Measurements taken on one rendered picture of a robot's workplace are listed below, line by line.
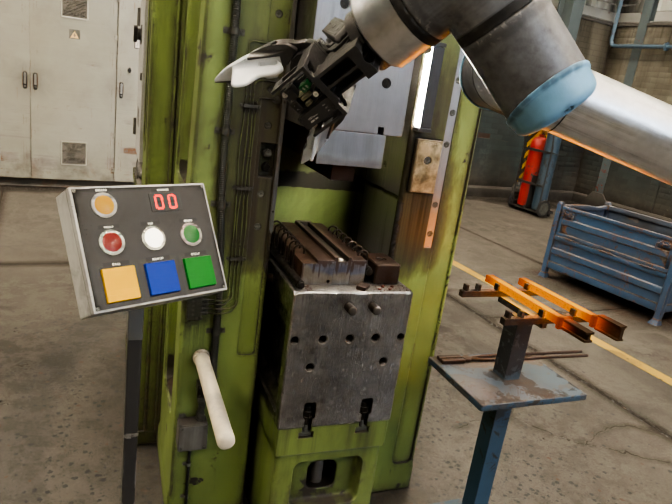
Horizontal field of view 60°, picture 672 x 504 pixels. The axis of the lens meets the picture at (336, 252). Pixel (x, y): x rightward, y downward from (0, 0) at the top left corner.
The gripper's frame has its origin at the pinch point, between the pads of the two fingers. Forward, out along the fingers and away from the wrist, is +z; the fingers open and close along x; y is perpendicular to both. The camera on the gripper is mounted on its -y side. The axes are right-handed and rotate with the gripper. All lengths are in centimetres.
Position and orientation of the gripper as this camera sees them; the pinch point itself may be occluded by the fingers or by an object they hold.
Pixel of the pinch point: (260, 120)
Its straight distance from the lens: 78.0
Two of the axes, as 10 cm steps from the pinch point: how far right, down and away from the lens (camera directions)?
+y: -1.8, 7.0, -6.9
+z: -7.2, 3.9, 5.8
